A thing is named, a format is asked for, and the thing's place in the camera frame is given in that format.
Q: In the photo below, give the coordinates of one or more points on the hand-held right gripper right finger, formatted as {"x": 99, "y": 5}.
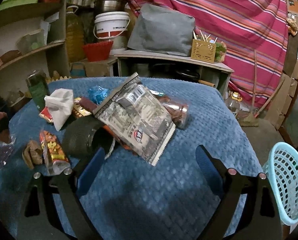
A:
{"x": 210, "y": 166}

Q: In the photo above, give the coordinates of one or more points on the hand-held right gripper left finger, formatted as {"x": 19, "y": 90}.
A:
{"x": 89, "y": 171}

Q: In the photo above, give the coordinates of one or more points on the black cylindrical container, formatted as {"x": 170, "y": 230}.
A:
{"x": 76, "y": 135}

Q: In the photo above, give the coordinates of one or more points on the orange printed snack packet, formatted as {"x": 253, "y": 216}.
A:
{"x": 53, "y": 151}

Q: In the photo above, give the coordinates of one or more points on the brown paper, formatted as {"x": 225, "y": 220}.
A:
{"x": 33, "y": 153}

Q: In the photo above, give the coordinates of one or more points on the large silver snack bag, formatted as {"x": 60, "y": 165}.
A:
{"x": 134, "y": 115}

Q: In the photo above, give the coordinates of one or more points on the light blue plastic basket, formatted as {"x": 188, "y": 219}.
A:
{"x": 283, "y": 170}

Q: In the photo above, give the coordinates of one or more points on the broom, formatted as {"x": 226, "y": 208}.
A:
{"x": 248, "y": 121}

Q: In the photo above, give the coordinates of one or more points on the yellow and red box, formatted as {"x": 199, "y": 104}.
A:
{"x": 78, "y": 110}

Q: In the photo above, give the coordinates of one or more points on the clear plastic snack jar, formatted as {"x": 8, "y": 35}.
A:
{"x": 179, "y": 110}

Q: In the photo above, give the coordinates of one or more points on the blue quilted tablecloth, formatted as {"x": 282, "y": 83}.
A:
{"x": 151, "y": 192}

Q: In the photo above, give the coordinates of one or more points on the clear bottle with yellow cap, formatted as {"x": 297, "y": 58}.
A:
{"x": 232, "y": 105}

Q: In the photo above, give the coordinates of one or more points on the red snack packet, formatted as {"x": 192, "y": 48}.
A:
{"x": 46, "y": 115}

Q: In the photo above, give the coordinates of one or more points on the blue plastic shoe cover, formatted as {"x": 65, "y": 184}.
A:
{"x": 97, "y": 94}

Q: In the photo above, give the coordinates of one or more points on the purple plastic packet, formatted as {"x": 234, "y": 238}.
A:
{"x": 5, "y": 152}

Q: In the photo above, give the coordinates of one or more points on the black pan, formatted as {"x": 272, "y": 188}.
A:
{"x": 187, "y": 73}

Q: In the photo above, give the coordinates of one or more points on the cardboard pieces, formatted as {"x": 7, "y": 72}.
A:
{"x": 281, "y": 100}

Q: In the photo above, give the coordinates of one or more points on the yellow zigzag-edged tray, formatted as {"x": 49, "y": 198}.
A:
{"x": 58, "y": 76}

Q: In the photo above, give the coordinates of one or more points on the blue box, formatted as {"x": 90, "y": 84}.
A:
{"x": 76, "y": 70}

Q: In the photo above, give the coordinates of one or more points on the brown cardboard box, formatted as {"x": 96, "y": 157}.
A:
{"x": 99, "y": 67}

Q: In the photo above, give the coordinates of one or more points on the yellow perforated stick holder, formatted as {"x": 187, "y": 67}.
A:
{"x": 203, "y": 51}

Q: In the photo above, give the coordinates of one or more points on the low wooden cabinet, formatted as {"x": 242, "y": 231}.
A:
{"x": 169, "y": 57}

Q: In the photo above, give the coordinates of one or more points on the red plastic basket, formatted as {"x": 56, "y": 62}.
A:
{"x": 97, "y": 51}

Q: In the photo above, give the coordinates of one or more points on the wooden shelf unit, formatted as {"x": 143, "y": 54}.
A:
{"x": 56, "y": 45}

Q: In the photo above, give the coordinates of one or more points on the yellow oil bottle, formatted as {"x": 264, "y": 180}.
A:
{"x": 74, "y": 37}

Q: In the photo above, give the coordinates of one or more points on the clear plastic container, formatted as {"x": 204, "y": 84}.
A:
{"x": 30, "y": 41}

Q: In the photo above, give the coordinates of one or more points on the red striped cloth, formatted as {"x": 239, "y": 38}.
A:
{"x": 238, "y": 25}

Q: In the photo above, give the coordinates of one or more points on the grey cushion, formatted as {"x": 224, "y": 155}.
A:
{"x": 161, "y": 30}

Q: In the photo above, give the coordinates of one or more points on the white plastic bucket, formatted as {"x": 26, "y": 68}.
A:
{"x": 111, "y": 25}

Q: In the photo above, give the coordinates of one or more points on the steel pot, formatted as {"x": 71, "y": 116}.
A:
{"x": 109, "y": 1}

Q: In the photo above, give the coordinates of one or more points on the green plastic tray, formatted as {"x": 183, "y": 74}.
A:
{"x": 16, "y": 2}

